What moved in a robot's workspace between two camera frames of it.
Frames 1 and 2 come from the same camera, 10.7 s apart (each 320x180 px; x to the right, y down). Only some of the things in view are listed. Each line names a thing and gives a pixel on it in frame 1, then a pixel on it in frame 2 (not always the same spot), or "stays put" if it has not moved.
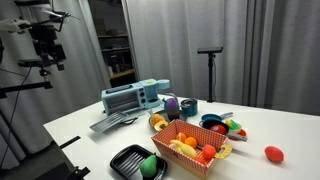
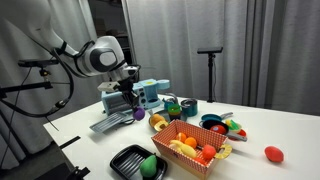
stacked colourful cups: [173, 114] stays put
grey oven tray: [109, 122] stays put
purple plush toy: [172, 104] -> [139, 114]
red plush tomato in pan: [219, 129] stays put
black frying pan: [211, 123] stays put
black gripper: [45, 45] -> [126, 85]
